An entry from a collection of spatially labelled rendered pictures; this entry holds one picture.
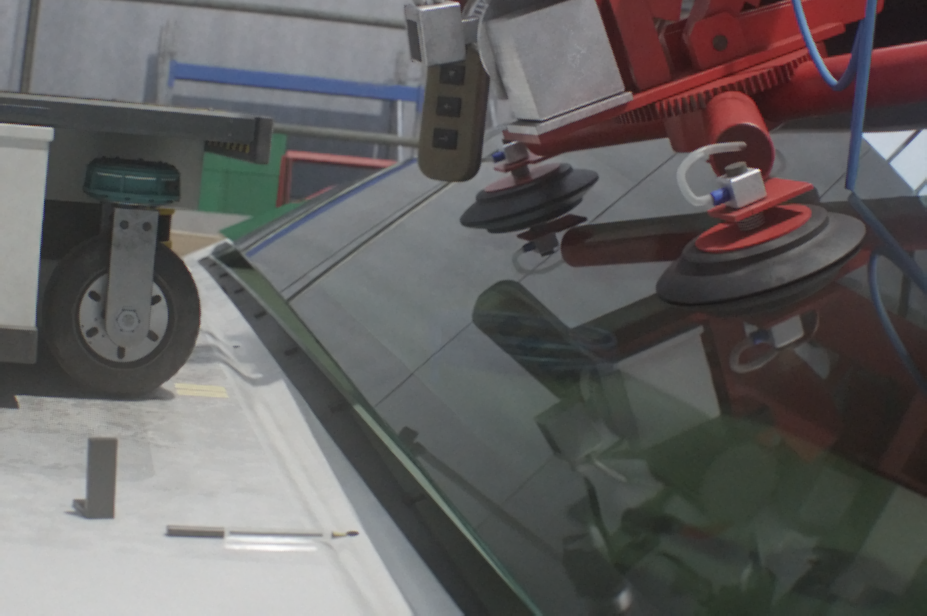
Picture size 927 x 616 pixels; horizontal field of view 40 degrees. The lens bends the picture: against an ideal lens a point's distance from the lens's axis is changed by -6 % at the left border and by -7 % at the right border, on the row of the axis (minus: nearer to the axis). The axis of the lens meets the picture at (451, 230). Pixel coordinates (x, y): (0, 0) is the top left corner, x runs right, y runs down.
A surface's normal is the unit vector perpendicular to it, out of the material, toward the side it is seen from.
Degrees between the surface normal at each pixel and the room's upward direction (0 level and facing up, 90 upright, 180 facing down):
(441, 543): 26
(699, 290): 54
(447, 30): 98
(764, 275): 47
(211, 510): 0
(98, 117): 90
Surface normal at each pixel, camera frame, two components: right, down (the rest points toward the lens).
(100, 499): 0.57, 0.12
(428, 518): -0.32, -0.93
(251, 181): 0.27, 0.10
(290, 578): 0.12, -0.98
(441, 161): -0.36, 0.03
